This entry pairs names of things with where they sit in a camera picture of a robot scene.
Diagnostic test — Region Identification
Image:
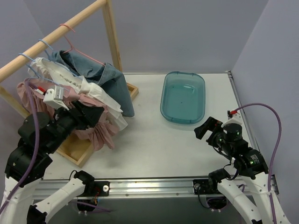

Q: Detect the pink ruffled skirt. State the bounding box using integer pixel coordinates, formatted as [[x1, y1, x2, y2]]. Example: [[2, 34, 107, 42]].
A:
[[16, 79, 119, 151]]

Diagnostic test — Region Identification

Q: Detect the blue wire hanger front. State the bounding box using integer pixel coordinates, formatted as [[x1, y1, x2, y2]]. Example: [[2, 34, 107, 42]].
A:
[[19, 54, 72, 93]]

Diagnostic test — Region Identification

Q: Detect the blue wire hanger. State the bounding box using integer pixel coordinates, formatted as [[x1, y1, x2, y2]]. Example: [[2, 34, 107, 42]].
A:
[[19, 54, 72, 93], [38, 39, 79, 77]]

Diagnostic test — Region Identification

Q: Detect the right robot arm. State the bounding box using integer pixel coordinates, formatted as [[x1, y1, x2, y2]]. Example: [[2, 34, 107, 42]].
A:
[[194, 111, 289, 224]]

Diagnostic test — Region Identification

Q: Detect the blue denim skirt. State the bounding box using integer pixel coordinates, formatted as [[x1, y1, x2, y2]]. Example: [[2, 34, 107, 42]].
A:
[[50, 50, 135, 117]]

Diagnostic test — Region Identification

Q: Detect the white ruffled skirt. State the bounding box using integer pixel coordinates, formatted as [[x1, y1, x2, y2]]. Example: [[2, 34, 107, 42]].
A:
[[28, 57, 128, 132]]

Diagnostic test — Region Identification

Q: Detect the wooden clothes rack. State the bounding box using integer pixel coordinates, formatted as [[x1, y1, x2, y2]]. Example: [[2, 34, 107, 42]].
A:
[[0, 0, 139, 168]]

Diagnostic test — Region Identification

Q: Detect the teal plastic tray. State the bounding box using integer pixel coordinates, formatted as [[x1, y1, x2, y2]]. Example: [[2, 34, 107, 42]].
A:
[[160, 71, 206, 125]]

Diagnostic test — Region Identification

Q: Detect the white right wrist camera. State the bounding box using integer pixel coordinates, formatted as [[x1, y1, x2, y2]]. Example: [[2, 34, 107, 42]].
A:
[[221, 110, 243, 128]]

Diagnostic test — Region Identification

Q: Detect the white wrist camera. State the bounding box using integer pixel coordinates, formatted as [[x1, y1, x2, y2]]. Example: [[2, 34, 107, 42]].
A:
[[43, 85, 68, 110], [221, 110, 243, 128]]

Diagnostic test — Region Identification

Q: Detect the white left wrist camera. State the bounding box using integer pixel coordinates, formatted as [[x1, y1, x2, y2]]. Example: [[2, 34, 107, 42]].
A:
[[43, 85, 68, 110]]

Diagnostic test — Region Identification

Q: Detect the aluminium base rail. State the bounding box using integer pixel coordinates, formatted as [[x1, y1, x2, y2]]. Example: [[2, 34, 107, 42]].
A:
[[78, 177, 219, 199]]

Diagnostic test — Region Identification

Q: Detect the blue wire hanger middle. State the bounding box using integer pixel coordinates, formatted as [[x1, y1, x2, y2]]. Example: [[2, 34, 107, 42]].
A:
[[38, 39, 79, 77]]

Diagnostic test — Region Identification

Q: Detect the pink wire hanger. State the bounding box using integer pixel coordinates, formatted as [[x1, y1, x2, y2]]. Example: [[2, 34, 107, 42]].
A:
[[59, 23, 105, 66]]

